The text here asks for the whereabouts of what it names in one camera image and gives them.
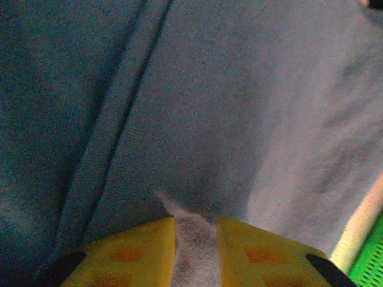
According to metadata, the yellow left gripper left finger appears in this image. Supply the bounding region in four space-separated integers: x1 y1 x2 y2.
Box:
59 216 176 287

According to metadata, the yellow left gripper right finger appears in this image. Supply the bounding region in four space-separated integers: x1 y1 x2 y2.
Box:
215 217 357 287

